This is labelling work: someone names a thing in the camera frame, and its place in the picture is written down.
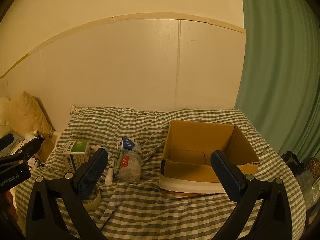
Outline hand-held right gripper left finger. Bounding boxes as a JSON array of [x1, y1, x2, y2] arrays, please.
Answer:
[[26, 148, 109, 240]]

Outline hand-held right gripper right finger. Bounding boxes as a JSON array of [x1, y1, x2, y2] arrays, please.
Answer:
[[210, 150, 292, 240]]

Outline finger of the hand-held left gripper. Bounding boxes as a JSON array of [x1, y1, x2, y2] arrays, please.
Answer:
[[0, 136, 43, 167], [0, 133, 14, 151]]

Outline person's left hand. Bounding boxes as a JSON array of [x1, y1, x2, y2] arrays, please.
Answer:
[[4, 189, 17, 220]]

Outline white tube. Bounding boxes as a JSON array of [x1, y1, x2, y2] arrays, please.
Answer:
[[90, 144, 110, 153], [105, 166, 114, 185]]

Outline green white medicine box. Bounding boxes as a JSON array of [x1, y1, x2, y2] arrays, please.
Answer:
[[62, 141, 90, 172]]

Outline cream cushion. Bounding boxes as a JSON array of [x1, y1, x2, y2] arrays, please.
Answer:
[[0, 97, 13, 136]]

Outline beige tape roll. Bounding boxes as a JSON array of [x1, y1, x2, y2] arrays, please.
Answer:
[[81, 185, 102, 211]]

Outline beige pillow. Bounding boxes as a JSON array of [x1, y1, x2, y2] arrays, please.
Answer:
[[9, 91, 53, 138]]

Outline clear plastic jar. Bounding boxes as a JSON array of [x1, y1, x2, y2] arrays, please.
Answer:
[[118, 152, 142, 182]]

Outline blue white carton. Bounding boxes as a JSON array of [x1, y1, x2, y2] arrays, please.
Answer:
[[117, 137, 137, 153]]

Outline grey white checked blanket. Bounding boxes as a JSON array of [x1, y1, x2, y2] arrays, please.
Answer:
[[15, 107, 307, 240]]

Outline floral patterned sheet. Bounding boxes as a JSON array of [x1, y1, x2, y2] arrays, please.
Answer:
[[69, 105, 91, 117]]

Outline dark patterned bag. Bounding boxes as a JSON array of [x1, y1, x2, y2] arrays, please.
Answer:
[[281, 151, 304, 173]]

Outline clear plastic bag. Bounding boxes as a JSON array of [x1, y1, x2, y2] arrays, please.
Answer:
[[297, 172, 320, 207]]

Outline brown dotted bag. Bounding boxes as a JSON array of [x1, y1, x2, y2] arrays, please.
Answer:
[[306, 157, 320, 178]]

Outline green curtain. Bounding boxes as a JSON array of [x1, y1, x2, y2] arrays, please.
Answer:
[[234, 0, 320, 163]]

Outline dark cables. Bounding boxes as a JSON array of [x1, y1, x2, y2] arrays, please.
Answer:
[[9, 139, 27, 157]]

